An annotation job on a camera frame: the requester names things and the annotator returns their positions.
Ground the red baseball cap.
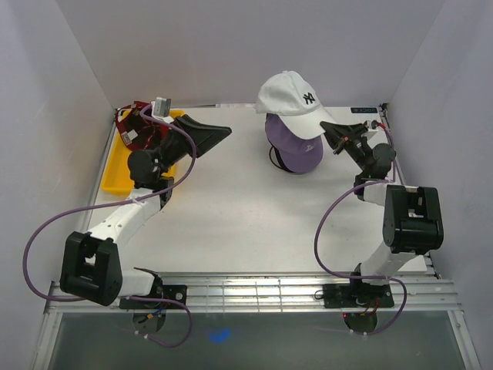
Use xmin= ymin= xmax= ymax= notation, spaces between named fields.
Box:
xmin=114 ymin=101 xmax=169 ymax=151

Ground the yellow plastic bin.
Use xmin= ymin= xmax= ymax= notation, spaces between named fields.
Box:
xmin=100 ymin=109 xmax=186 ymax=197

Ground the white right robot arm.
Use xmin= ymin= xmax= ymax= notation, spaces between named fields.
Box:
xmin=320 ymin=121 xmax=444 ymax=306

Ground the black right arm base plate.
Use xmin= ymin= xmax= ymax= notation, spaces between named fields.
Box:
xmin=314 ymin=283 xmax=394 ymax=308

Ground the black wire hat stand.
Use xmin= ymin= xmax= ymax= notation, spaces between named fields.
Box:
xmin=268 ymin=146 xmax=284 ymax=170

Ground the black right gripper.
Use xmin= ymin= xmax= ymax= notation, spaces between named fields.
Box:
xmin=319 ymin=121 xmax=371 ymax=173

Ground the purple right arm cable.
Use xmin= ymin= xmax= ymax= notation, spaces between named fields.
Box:
xmin=312 ymin=123 xmax=408 ymax=338

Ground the aluminium frame rail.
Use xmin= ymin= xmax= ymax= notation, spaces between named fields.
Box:
xmin=44 ymin=271 xmax=461 ymax=315

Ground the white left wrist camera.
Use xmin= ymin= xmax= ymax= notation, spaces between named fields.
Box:
xmin=152 ymin=96 xmax=171 ymax=119

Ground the black NY baseball cap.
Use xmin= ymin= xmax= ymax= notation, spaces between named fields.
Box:
xmin=269 ymin=146 xmax=293 ymax=173

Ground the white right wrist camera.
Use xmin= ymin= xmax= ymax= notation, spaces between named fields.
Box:
xmin=363 ymin=119 xmax=384 ymax=140

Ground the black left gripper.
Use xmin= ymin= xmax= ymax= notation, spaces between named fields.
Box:
xmin=155 ymin=115 xmax=231 ymax=177

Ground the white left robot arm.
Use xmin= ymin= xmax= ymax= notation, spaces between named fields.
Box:
xmin=59 ymin=115 xmax=232 ymax=308

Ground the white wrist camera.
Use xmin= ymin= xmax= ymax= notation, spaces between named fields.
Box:
xmin=152 ymin=96 xmax=171 ymax=119
xmin=363 ymin=119 xmax=384 ymax=140

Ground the purple LA baseball cap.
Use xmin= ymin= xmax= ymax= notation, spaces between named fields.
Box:
xmin=265 ymin=114 xmax=324 ymax=174

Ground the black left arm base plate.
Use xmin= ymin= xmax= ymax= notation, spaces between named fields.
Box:
xmin=119 ymin=284 xmax=188 ymax=311

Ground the white baseball cap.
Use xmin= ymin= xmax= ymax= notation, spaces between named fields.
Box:
xmin=255 ymin=71 xmax=337 ymax=140

